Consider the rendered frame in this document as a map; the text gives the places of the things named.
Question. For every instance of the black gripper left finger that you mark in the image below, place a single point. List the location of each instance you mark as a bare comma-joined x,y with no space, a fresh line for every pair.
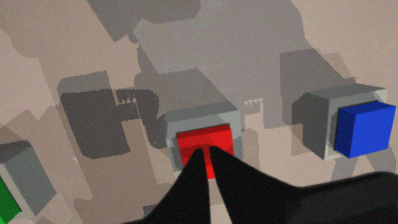
188,201

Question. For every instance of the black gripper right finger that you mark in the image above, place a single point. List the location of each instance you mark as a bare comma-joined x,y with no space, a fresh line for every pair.
252,197

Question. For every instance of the red button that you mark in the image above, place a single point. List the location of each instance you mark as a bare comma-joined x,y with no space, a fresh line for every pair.
216,124

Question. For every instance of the yellow button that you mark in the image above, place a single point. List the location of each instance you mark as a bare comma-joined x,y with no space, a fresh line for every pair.
146,213

